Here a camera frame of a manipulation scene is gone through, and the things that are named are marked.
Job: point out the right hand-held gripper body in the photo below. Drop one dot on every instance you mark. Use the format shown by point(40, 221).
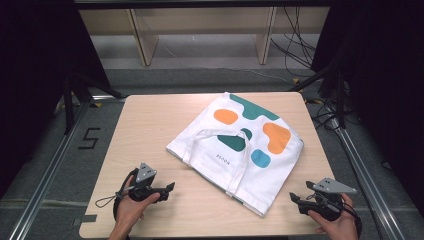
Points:
point(325, 200)

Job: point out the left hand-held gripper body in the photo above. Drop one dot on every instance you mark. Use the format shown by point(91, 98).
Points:
point(145, 180)

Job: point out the white tote bag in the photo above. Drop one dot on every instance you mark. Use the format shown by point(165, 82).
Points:
point(243, 153)

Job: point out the person's right hand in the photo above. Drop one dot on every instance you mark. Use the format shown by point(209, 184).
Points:
point(337, 227)

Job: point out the person's left hand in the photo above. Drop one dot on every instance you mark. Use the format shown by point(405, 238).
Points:
point(130, 209)

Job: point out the black tape floor mark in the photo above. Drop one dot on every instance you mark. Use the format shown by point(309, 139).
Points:
point(89, 138)

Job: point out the grey tape strip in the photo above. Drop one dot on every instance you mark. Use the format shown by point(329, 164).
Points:
point(87, 219)

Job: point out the black metal stand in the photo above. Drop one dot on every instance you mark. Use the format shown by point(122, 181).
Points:
point(338, 90)
point(70, 100)

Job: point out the black curtain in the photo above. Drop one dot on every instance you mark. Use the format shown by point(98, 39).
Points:
point(383, 83)
point(33, 83)

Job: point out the light wooden shelf unit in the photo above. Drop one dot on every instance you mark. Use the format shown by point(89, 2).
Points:
point(146, 36)

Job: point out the aluminium floor rail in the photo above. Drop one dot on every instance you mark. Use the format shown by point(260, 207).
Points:
point(366, 180)
point(50, 170)

